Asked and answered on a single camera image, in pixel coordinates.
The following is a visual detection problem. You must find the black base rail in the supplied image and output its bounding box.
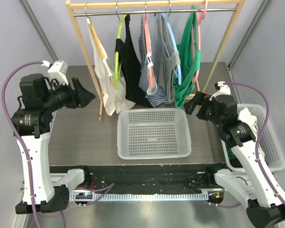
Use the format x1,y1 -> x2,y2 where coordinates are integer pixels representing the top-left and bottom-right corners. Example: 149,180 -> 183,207
49,163 -> 225,195

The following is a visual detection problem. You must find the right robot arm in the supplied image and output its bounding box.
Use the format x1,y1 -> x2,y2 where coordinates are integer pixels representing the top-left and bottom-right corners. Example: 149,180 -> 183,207
184,92 -> 285,228

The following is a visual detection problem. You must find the black tank top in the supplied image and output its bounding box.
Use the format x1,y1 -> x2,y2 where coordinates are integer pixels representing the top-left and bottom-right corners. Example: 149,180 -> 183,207
115,14 -> 152,108

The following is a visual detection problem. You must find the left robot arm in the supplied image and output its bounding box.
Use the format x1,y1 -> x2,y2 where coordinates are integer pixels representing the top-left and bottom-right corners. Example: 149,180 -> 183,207
11,74 -> 95,214

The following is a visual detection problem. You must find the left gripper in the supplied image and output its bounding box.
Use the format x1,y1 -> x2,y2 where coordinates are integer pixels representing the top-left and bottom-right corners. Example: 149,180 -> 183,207
42,77 -> 95,112

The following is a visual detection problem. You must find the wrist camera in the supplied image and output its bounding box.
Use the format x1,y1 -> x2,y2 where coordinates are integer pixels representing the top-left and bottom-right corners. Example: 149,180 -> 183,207
209,81 -> 231,101
47,60 -> 69,85

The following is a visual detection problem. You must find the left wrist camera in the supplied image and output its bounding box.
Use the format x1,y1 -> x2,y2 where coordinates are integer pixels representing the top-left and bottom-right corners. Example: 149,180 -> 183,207
47,60 -> 69,85

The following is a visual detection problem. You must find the white basket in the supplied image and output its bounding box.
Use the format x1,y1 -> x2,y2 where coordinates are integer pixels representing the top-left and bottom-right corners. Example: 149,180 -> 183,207
221,104 -> 285,172
117,108 -> 191,160

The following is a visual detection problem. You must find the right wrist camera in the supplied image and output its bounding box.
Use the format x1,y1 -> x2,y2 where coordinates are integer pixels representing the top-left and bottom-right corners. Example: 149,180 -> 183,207
209,81 -> 231,101

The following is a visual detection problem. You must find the lime green hanger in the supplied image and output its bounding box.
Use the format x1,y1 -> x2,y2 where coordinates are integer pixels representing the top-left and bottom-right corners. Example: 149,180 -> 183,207
114,1 -> 127,90

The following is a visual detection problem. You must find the light blue hanger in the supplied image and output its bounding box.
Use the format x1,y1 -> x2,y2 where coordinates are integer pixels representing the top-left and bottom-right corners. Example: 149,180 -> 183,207
154,0 -> 183,85

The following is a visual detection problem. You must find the white basket right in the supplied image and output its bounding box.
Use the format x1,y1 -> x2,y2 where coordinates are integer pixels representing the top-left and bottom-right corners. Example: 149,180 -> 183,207
221,104 -> 285,172

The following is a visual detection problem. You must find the grey tank top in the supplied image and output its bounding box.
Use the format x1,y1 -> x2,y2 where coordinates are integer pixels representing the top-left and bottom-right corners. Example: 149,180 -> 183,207
154,13 -> 181,104

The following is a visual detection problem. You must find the white tank top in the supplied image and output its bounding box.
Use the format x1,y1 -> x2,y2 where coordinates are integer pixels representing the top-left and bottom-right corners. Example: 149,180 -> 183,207
86,18 -> 136,116

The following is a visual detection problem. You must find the green cloth in basket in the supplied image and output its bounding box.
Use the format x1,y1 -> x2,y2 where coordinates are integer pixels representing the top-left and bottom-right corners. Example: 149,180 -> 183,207
225,144 -> 238,161

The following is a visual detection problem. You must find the white slotted cable duct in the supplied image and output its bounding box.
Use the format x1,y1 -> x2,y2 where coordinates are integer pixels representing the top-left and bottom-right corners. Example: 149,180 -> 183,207
67,191 -> 209,202

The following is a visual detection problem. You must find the yellow plastic hanger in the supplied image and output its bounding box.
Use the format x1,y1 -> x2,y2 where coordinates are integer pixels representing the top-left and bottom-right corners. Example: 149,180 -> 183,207
85,5 -> 115,87

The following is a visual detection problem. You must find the pink hanger with striped top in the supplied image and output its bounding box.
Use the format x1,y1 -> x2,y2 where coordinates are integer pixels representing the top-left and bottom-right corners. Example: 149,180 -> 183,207
143,3 -> 157,91

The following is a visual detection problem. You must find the pink hanger with green top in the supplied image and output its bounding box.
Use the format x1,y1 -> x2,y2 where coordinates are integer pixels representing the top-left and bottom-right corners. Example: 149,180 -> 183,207
192,0 -> 208,84

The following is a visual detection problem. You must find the blue striped tank top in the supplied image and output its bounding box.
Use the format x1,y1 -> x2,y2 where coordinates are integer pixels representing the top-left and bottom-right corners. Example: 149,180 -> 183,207
138,15 -> 168,107

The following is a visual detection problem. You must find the wooden clothes rack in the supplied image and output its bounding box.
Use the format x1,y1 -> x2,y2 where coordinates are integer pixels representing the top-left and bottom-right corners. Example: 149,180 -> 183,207
66,0 -> 245,122

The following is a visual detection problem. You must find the green tank top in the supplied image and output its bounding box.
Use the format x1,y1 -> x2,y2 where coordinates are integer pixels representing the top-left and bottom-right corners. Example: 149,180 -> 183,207
173,12 -> 201,108

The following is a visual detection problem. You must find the white basket centre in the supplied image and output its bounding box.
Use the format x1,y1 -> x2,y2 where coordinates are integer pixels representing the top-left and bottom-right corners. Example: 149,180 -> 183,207
117,108 -> 191,160

